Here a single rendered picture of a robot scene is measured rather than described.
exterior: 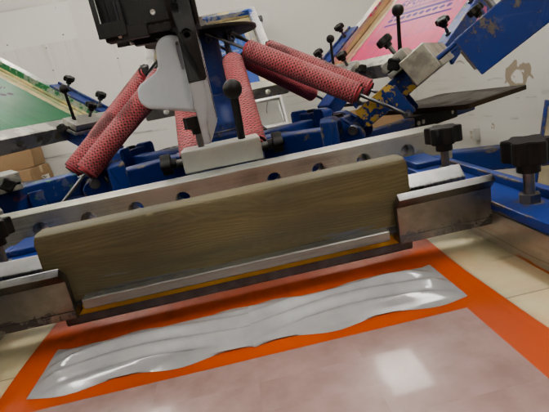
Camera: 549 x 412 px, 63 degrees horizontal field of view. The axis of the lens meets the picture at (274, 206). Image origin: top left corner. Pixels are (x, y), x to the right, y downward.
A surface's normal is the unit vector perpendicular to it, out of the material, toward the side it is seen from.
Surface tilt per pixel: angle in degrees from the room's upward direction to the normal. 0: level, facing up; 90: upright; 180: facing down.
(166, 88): 82
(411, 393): 0
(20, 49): 90
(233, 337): 33
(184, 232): 90
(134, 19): 90
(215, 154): 90
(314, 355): 0
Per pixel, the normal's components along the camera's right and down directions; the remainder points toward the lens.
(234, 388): -0.18, -0.95
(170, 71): 0.09, 0.11
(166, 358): -0.11, -0.57
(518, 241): -0.98, 0.21
